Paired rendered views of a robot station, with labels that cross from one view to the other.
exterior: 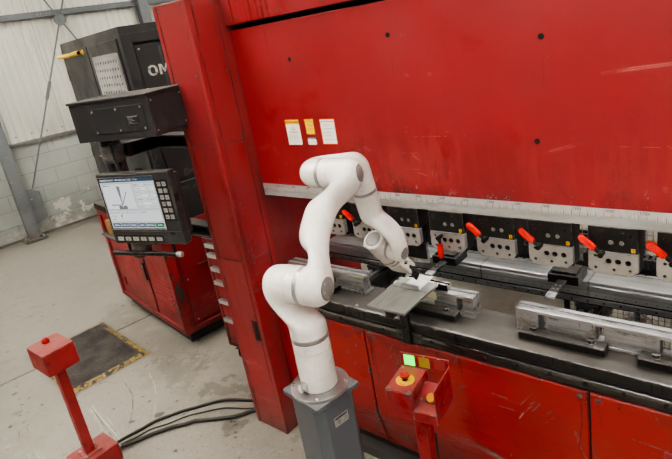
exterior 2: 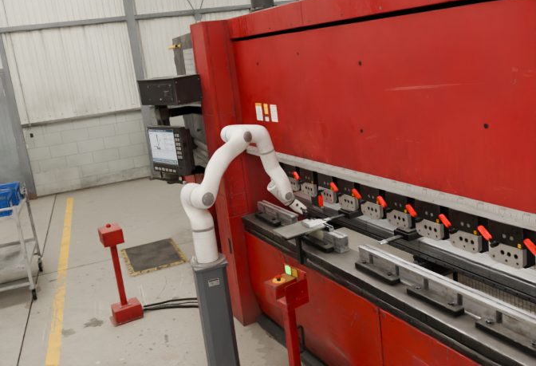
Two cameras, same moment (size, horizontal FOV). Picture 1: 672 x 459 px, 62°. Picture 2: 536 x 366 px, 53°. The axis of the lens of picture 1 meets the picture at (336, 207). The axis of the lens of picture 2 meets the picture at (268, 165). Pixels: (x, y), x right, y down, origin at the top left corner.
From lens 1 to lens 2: 143 cm
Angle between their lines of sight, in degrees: 21
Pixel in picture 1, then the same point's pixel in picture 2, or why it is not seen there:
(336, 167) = (234, 131)
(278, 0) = (251, 25)
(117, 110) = (159, 87)
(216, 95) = (217, 83)
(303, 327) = (195, 220)
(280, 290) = (185, 196)
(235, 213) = not seen: hidden behind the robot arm
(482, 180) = (340, 154)
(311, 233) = (210, 167)
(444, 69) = (321, 79)
